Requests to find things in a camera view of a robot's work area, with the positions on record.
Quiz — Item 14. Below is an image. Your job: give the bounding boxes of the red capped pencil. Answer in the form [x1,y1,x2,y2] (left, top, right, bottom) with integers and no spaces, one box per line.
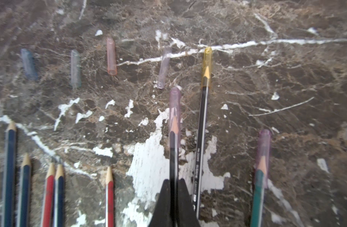
[105,166,114,227]

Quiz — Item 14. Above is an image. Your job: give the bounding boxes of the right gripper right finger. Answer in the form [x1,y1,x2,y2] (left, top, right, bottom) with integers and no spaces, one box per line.
[177,178,200,227]

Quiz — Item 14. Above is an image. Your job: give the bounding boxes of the grey removed pencil cap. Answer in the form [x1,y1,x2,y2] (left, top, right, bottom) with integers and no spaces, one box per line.
[70,50,81,89]

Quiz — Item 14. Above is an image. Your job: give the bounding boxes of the purple removed pencil cap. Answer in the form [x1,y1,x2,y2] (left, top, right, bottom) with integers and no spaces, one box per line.
[157,46,172,89]

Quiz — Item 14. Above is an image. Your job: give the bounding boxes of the yellow capped pencil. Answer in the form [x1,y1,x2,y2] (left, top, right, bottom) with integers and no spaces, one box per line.
[192,47,212,218]

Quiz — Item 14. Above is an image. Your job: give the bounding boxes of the purple capped pencil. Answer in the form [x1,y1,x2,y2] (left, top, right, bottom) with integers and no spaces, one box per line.
[169,88,181,227]

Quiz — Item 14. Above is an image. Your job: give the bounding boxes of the teal capped pencil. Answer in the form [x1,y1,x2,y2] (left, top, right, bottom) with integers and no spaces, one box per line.
[250,129,271,227]

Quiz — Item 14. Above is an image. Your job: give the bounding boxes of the blue removed pencil cap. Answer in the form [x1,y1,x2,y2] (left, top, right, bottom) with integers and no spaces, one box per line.
[21,48,38,80]

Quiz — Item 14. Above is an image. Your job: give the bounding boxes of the clear pink pencil cap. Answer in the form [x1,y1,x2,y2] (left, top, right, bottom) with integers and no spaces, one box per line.
[107,37,117,76]

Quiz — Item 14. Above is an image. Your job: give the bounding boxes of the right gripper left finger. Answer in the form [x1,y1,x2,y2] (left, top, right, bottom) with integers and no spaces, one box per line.
[148,179,171,227]

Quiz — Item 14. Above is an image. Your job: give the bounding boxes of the dark pencil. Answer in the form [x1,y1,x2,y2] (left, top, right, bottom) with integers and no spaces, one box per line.
[1,121,17,227]
[16,153,32,227]

